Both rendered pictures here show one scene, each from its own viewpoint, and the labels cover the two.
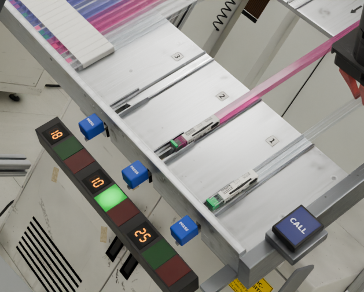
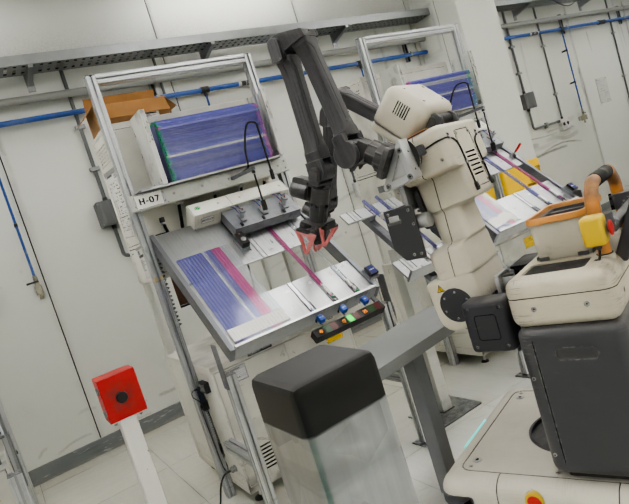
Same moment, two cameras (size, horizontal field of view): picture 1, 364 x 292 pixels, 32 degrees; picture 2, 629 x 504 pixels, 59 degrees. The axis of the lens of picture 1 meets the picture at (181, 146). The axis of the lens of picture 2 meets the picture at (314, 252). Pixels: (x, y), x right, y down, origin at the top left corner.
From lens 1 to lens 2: 1.99 m
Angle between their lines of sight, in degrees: 62
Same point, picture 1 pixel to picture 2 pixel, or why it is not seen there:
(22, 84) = not seen: outside the picture
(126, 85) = (300, 307)
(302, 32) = (41, 355)
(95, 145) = (248, 385)
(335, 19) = (276, 247)
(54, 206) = (259, 429)
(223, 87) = (305, 281)
